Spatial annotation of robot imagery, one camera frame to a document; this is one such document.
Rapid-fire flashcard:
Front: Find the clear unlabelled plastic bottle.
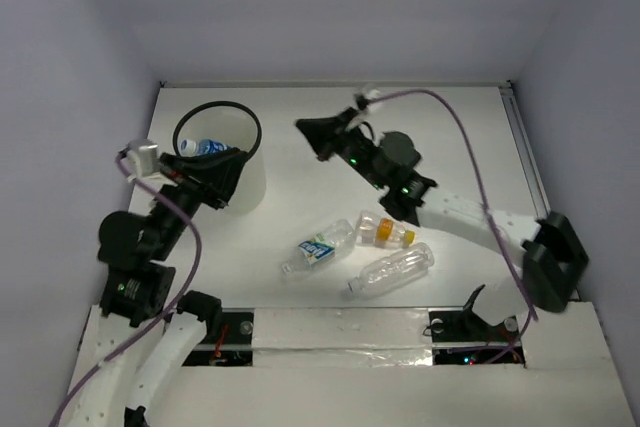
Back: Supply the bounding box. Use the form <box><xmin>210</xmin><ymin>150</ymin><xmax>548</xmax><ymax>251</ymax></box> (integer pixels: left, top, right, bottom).
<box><xmin>346</xmin><ymin>243</ymin><xmax>435</xmax><ymax>298</ymax></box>

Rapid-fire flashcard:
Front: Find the green-white label clear bottle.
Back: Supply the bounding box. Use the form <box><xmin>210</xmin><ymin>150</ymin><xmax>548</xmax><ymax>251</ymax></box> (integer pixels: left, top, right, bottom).
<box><xmin>281</xmin><ymin>219</ymin><xmax>356</xmax><ymax>279</ymax></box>

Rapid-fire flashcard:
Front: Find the white bin with black rim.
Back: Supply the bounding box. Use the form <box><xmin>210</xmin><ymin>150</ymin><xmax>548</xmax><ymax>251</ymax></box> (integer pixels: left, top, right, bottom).
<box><xmin>172</xmin><ymin>101</ymin><xmax>266</xmax><ymax>215</ymax></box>

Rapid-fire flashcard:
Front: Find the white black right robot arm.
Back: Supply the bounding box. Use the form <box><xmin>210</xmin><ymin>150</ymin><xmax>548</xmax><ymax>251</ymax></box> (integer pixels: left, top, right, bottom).
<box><xmin>295</xmin><ymin>108</ymin><xmax>589</xmax><ymax>339</ymax></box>

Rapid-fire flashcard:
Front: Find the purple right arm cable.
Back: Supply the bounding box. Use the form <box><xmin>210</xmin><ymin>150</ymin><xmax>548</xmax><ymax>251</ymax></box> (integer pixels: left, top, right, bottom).
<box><xmin>369</xmin><ymin>89</ymin><xmax>539</xmax><ymax>364</ymax></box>

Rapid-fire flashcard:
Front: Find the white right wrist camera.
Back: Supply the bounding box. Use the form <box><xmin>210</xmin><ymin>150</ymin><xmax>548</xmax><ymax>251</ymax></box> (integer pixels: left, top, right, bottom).
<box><xmin>352</xmin><ymin>86</ymin><xmax>384</xmax><ymax>123</ymax></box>

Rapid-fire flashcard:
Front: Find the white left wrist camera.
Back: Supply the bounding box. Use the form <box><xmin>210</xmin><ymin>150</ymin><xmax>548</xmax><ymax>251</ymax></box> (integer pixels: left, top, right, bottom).
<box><xmin>115</xmin><ymin>139</ymin><xmax>171</xmax><ymax>188</ymax></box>

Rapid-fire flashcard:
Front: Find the blue-label bottle white cap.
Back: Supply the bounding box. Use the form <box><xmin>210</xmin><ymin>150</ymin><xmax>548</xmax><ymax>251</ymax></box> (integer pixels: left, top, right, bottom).
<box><xmin>178</xmin><ymin>139</ymin><xmax>230</xmax><ymax>157</ymax></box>

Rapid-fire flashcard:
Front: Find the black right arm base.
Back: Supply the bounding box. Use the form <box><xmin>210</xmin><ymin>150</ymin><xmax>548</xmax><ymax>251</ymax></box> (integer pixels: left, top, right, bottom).
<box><xmin>422</xmin><ymin>284</ymin><xmax>526</xmax><ymax>366</ymax></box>

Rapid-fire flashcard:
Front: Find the aluminium rail on right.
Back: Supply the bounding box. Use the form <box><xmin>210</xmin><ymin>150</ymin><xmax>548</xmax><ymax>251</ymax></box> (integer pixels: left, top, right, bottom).
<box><xmin>498</xmin><ymin>80</ymin><xmax>580</xmax><ymax>303</ymax></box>

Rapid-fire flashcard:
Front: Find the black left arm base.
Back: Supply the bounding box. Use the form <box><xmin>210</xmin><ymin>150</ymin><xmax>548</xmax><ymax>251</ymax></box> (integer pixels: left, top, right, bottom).
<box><xmin>182</xmin><ymin>309</ymin><xmax>254</xmax><ymax>367</ymax></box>

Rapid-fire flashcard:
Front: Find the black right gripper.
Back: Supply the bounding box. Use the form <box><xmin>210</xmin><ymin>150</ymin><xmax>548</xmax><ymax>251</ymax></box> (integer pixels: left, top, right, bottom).
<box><xmin>294</xmin><ymin>107</ymin><xmax>387</xmax><ymax>191</ymax></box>

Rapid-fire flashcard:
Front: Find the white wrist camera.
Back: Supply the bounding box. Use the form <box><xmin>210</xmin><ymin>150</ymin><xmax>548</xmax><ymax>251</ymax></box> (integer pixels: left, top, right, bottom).
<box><xmin>352</xmin><ymin>86</ymin><xmax>384</xmax><ymax>123</ymax></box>
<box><xmin>115</xmin><ymin>139</ymin><xmax>171</xmax><ymax>188</ymax></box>

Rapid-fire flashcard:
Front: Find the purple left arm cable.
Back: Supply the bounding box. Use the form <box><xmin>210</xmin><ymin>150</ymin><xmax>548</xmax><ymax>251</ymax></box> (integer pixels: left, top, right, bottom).
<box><xmin>47</xmin><ymin>151</ymin><xmax>202</xmax><ymax>427</ymax></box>

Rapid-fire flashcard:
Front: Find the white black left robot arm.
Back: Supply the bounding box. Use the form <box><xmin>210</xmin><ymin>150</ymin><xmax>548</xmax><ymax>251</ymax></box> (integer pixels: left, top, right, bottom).
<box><xmin>50</xmin><ymin>140</ymin><xmax>250</xmax><ymax>426</ymax></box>

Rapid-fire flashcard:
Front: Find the orange-label bottle yellow cap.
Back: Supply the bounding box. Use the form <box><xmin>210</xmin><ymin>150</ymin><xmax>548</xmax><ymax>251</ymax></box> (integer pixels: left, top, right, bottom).
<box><xmin>355</xmin><ymin>210</ymin><xmax>416</xmax><ymax>249</ymax></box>

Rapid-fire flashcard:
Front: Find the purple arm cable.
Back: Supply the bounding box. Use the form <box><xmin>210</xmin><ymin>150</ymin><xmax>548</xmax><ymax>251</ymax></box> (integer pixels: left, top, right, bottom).
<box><xmin>369</xmin><ymin>89</ymin><xmax>539</xmax><ymax>364</ymax></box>
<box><xmin>47</xmin><ymin>151</ymin><xmax>202</xmax><ymax>427</ymax></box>

